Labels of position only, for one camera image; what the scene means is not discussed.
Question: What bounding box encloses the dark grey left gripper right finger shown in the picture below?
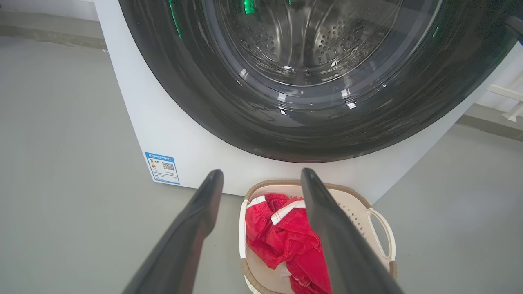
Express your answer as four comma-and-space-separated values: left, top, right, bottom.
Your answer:
300, 167, 405, 294

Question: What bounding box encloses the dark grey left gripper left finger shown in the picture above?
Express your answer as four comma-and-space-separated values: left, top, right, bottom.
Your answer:
123, 169, 224, 294

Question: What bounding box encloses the red and white garment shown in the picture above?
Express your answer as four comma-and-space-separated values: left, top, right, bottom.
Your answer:
245, 193, 332, 294

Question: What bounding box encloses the washing machine door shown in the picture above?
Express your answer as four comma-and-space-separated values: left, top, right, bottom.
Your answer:
118, 0, 523, 163

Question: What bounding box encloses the cream laundry basket brown rim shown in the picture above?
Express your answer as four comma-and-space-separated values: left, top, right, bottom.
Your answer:
239, 180, 398, 294

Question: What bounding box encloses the white washing machine body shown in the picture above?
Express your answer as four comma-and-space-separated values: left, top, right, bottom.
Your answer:
95, 0, 523, 203

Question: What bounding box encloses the perforated steel washer drum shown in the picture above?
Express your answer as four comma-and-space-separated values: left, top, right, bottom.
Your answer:
217, 0, 442, 86

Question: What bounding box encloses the blue energy label sticker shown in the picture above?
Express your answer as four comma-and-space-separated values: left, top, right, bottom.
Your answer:
145, 152, 180, 185

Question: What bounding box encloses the white railing frame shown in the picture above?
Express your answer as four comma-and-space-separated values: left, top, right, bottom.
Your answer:
486, 84, 523, 123

